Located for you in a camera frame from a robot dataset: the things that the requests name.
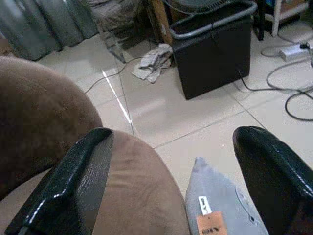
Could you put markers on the grey fabric covered chair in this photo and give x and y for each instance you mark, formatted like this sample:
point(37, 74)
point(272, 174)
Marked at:
point(117, 17)

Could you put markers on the black floor fan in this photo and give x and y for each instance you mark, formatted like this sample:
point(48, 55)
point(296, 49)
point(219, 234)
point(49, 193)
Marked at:
point(195, 5)

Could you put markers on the black upright pole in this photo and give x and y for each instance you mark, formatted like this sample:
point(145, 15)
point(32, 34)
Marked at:
point(260, 19)

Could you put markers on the grey metal tube frame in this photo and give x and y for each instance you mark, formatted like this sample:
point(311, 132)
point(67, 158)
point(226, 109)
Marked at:
point(215, 24)

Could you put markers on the white power adapter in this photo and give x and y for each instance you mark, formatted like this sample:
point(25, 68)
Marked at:
point(289, 52)

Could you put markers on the white shelf frame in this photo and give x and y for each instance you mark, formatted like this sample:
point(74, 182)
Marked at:
point(277, 17)

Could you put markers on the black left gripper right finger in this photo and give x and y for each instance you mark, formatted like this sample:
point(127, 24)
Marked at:
point(276, 181)

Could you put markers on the brown round sofa chair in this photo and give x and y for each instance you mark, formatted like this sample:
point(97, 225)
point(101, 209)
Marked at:
point(36, 110)

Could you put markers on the grey curtain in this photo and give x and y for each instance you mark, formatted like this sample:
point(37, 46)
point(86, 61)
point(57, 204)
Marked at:
point(49, 22)

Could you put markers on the black box cabinet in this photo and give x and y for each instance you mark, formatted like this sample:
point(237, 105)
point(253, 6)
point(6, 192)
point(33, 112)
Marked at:
point(212, 63)

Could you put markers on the grey pillow with orange tag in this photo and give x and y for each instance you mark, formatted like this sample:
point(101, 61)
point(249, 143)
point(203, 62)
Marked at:
point(217, 186)

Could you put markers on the crumpled grey cloth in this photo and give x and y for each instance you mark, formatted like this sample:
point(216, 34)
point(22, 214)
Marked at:
point(152, 63)

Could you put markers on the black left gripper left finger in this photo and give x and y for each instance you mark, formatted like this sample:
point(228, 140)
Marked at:
point(61, 191)

